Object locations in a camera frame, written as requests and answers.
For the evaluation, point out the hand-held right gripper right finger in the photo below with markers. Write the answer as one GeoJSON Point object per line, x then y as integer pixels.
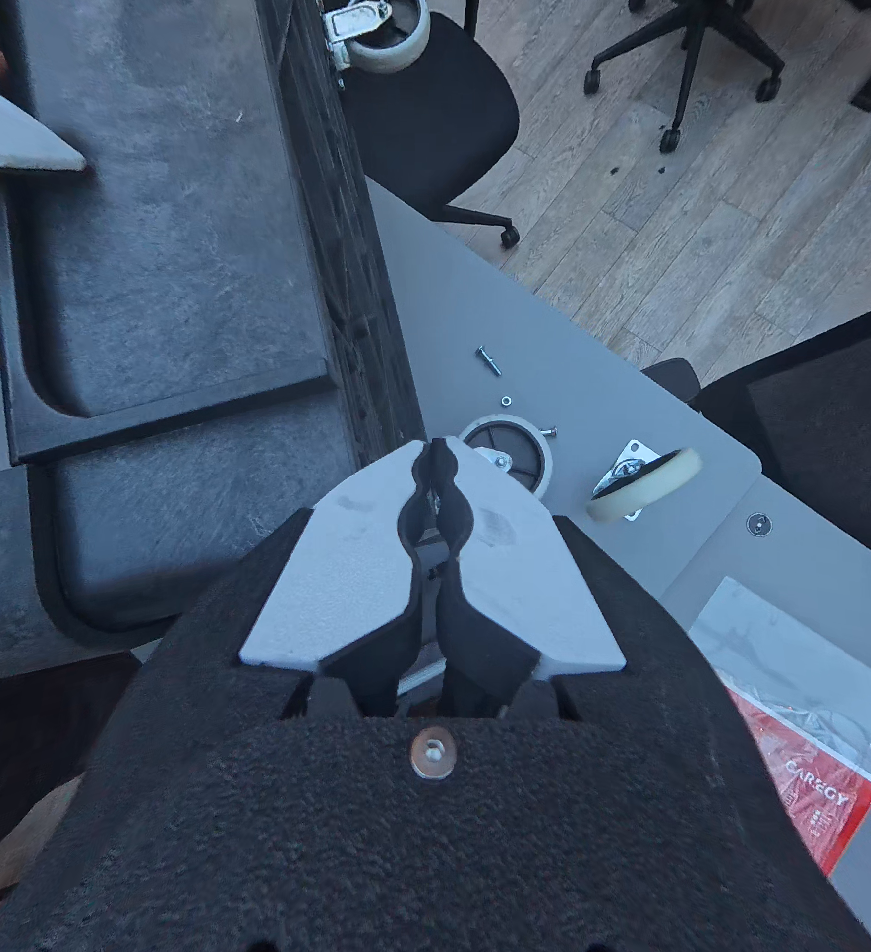
{"type": "Point", "coordinates": [539, 587]}

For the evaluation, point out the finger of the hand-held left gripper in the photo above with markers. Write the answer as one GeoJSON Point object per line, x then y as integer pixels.
{"type": "Point", "coordinates": [11, 134]}

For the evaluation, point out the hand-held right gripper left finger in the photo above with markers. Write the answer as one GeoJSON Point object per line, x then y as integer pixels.
{"type": "Point", "coordinates": [331, 580]}

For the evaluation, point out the grey caster dark hub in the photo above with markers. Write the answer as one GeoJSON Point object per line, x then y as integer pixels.
{"type": "Point", "coordinates": [517, 454]}

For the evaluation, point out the black plastic cart shelf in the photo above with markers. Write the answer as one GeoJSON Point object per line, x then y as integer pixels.
{"type": "Point", "coordinates": [182, 223]}

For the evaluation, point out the round desk grommet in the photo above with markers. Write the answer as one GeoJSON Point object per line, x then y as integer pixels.
{"type": "Point", "coordinates": [759, 525]}

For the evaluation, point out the grey desk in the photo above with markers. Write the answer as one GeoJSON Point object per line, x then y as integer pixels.
{"type": "Point", "coordinates": [443, 297]}

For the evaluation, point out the cream caster wheel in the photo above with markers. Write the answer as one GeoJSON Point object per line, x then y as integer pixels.
{"type": "Point", "coordinates": [651, 491]}

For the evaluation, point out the clear plastic bag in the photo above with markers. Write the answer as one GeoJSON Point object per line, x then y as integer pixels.
{"type": "Point", "coordinates": [777, 654]}

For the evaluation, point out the black office chair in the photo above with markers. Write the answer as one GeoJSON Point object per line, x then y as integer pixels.
{"type": "Point", "coordinates": [692, 44]}
{"type": "Point", "coordinates": [435, 119]}
{"type": "Point", "coordinates": [837, 416]}

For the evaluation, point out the white caster wheel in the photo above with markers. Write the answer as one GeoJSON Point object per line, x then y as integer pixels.
{"type": "Point", "coordinates": [394, 41]}

